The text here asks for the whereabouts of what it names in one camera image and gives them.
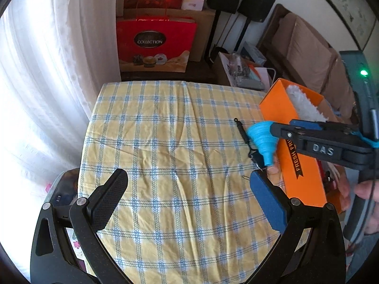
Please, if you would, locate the dark storage bin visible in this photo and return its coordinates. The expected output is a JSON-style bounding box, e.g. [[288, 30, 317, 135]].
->
[[44, 167, 89, 208]]

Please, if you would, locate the blue silicone funnel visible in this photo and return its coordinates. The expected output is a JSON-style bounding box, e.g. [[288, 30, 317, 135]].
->
[[248, 120, 277, 166]]

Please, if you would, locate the orange cardboard box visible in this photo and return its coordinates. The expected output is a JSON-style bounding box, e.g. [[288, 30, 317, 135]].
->
[[259, 78, 334, 208]]

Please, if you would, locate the brown sofa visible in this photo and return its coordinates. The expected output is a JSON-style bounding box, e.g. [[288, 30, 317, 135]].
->
[[257, 4, 365, 125]]

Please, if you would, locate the red gift box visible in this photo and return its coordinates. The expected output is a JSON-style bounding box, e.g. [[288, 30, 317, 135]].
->
[[116, 16, 197, 73]]

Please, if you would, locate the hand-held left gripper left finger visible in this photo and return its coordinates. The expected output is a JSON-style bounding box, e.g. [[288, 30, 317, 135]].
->
[[30, 168, 129, 284]]

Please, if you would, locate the white fluffy duster head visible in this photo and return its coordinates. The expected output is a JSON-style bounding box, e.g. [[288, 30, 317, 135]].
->
[[286, 85, 330, 123]]

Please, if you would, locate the illustrated paper sheet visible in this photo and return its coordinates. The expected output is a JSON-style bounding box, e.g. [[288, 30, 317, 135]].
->
[[67, 228, 86, 273]]

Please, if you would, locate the clear plastic bag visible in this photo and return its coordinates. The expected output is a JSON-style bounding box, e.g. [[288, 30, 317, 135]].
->
[[219, 52, 267, 88]]

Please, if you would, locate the person's right hand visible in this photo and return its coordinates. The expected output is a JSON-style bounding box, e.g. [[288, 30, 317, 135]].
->
[[354, 180, 379, 204]]

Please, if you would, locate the black cord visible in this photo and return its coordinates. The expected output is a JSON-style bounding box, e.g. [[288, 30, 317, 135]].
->
[[234, 118, 262, 168]]

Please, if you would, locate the framed painting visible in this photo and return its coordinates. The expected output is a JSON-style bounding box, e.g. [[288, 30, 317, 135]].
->
[[305, 0, 379, 51]]

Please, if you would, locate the yellow blue checked tablecloth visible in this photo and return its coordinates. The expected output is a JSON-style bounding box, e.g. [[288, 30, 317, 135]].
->
[[77, 80, 286, 274]]

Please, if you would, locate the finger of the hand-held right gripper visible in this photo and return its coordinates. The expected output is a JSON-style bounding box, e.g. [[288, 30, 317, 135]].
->
[[289, 119, 360, 135], [270, 122, 376, 170]]

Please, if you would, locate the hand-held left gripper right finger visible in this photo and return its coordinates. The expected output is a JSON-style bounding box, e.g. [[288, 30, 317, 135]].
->
[[249, 170, 347, 284]]

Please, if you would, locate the white curtain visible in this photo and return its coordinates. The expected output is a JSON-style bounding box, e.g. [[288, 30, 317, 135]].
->
[[0, 0, 122, 213]]

